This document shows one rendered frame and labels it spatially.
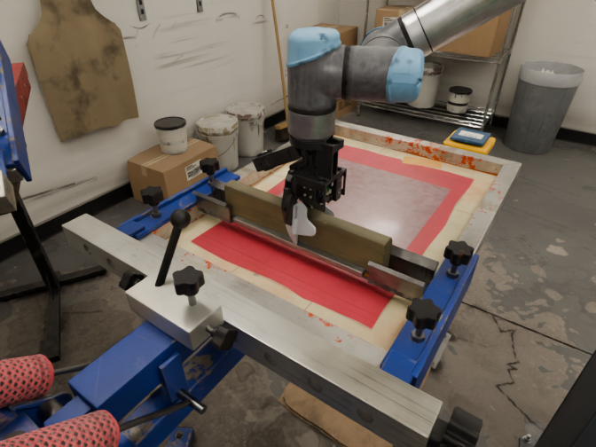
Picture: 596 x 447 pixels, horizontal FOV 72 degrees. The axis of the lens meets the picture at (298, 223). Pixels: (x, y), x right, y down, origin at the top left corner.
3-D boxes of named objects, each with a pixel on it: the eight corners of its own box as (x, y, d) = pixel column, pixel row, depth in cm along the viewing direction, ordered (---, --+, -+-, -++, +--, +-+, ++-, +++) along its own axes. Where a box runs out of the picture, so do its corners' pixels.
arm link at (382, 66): (421, 36, 62) (348, 35, 64) (428, 53, 53) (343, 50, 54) (412, 89, 67) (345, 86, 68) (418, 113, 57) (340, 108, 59)
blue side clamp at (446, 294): (443, 274, 78) (450, 245, 74) (470, 284, 76) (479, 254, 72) (374, 391, 58) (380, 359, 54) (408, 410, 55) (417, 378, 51)
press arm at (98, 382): (184, 318, 62) (178, 294, 59) (213, 336, 59) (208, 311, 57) (78, 405, 50) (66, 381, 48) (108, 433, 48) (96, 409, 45)
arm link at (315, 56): (344, 35, 53) (280, 34, 55) (339, 117, 60) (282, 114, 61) (348, 26, 60) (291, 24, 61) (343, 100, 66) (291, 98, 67)
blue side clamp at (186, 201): (227, 192, 104) (224, 167, 100) (242, 197, 102) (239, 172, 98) (127, 252, 84) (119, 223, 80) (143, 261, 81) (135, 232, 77)
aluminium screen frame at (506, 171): (328, 129, 136) (329, 118, 134) (517, 176, 108) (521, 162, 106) (128, 250, 82) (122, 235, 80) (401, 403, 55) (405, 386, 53)
